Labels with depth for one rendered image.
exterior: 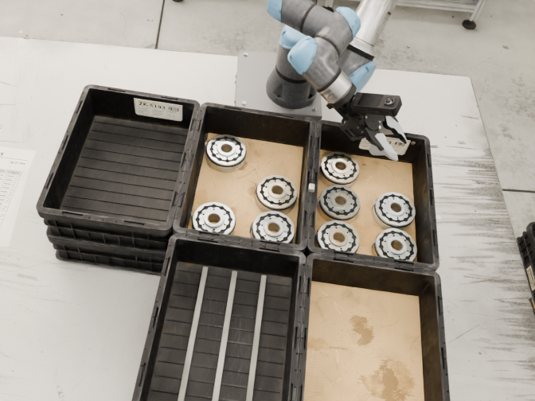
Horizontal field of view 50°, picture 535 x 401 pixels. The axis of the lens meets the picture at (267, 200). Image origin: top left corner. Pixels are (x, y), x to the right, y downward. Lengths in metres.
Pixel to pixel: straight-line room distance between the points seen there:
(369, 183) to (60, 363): 0.87
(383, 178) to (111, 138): 0.73
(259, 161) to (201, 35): 1.71
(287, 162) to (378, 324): 0.49
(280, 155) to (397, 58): 1.80
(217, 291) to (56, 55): 1.03
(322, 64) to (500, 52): 2.30
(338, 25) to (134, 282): 0.78
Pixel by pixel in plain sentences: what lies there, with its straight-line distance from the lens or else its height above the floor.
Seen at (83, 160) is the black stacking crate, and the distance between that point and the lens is 1.54.
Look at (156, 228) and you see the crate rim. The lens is 1.28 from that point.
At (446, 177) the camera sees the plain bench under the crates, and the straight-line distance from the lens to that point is 1.82.
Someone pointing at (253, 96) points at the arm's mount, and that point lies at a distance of 1.72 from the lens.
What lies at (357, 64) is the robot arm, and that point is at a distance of 1.55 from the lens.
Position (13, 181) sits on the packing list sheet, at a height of 0.70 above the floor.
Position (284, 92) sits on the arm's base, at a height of 0.85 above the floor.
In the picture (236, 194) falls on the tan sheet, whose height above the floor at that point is 0.83.
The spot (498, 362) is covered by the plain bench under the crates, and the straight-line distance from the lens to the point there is 1.58.
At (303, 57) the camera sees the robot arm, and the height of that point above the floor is 1.16.
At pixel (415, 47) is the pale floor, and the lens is 3.37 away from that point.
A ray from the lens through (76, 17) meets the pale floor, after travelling 3.29.
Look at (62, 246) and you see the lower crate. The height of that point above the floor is 0.77.
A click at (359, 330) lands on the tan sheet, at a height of 0.83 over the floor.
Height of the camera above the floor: 2.02
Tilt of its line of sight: 55 degrees down
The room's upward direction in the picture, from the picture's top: 11 degrees clockwise
